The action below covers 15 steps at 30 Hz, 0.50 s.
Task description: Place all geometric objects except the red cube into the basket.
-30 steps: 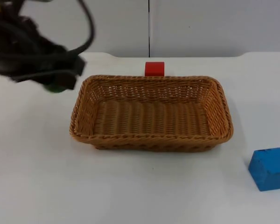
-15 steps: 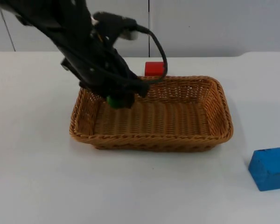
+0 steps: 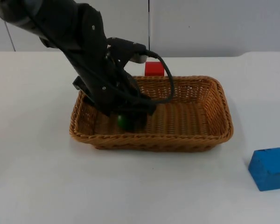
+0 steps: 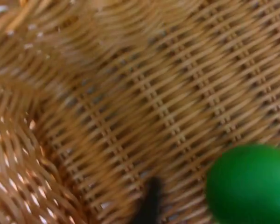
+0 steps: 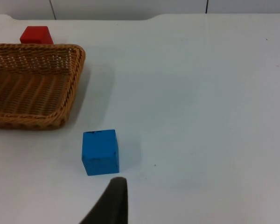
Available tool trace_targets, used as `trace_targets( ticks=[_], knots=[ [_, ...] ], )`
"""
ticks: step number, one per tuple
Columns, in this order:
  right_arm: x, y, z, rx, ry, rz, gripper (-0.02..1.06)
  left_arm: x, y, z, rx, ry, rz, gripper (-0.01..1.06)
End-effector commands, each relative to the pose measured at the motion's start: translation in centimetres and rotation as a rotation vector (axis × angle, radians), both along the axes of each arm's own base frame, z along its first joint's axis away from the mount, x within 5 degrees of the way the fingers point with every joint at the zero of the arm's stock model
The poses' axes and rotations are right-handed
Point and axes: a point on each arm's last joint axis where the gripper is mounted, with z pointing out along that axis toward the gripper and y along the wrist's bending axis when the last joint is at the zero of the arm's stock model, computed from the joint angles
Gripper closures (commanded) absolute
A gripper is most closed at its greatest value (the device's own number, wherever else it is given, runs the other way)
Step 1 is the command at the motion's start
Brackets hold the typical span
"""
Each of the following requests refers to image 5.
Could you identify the brown wicker basket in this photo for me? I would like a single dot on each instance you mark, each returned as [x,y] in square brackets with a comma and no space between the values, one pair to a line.
[32,88]

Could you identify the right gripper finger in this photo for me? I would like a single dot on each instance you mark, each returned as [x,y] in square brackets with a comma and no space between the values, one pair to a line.
[112,205]

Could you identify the red cube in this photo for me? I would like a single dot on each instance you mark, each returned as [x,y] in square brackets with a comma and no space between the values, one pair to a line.
[36,35]

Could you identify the blue cube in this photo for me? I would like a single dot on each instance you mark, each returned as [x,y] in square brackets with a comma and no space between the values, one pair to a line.
[100,152]

